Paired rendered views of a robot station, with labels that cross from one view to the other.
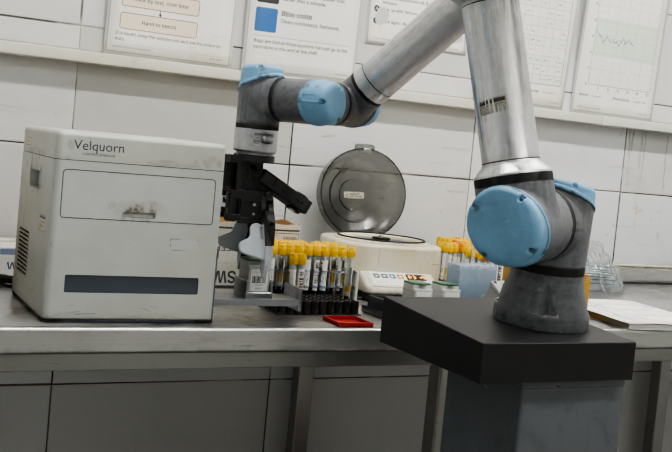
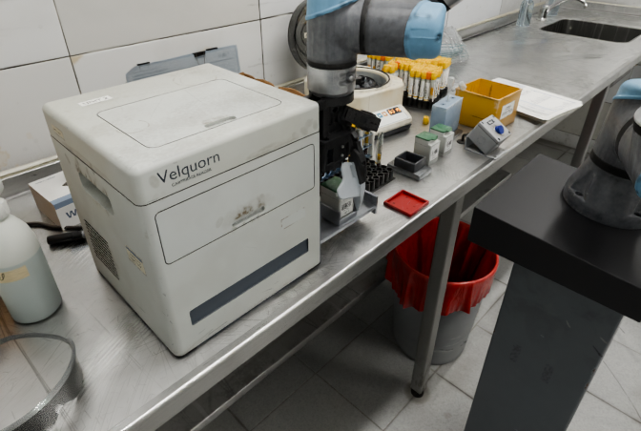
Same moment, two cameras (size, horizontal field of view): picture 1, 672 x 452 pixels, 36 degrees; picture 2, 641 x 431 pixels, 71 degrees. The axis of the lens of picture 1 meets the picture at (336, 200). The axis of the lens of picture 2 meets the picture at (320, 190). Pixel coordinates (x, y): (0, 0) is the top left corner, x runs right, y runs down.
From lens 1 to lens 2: 1.23 m
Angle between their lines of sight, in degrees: 34
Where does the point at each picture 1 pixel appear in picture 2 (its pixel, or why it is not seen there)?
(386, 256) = (374, 100)
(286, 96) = (386, 31)
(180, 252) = (291, 226)
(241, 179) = (327, 125)
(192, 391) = not seen: hidden behind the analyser
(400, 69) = not seen: outside the picture
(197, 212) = (300, 183)
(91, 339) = (237, 358)
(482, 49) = not seen: outside the picture
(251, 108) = (334, 46)
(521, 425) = not seen: hidden behind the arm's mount
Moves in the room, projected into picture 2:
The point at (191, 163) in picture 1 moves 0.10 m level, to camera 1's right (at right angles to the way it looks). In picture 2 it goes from (290, 137) to (359, 128)
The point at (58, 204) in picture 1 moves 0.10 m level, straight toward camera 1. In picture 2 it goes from (160, 254) to (190, 308)
